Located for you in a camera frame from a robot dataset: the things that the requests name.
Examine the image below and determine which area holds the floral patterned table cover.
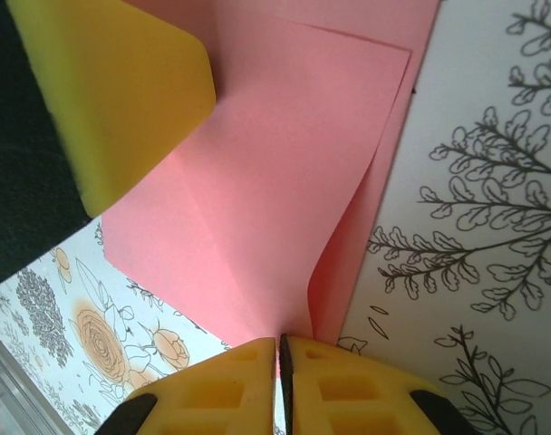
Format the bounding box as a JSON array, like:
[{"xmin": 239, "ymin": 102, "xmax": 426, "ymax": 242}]
[{"xmin": 0, "ymin": 0, "xmax": 551, "ymax": 435}]

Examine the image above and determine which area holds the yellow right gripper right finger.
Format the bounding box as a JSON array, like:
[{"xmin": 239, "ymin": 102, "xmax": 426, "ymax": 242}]
[{"xmin": 277, "ymin": 333, "xmax": 462, "ymax": 435}]

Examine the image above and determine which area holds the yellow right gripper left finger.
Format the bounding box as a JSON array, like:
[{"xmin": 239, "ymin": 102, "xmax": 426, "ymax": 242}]
[{"xmin": 101, "ymin": 337, "xmax": 281, "ymax": 435}]

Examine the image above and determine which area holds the long aluminium frame rail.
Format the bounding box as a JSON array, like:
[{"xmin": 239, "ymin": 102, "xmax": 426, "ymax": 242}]
[{"xmin": 0, "ymin": 333, "xmax": 66, "ymax": 435}]

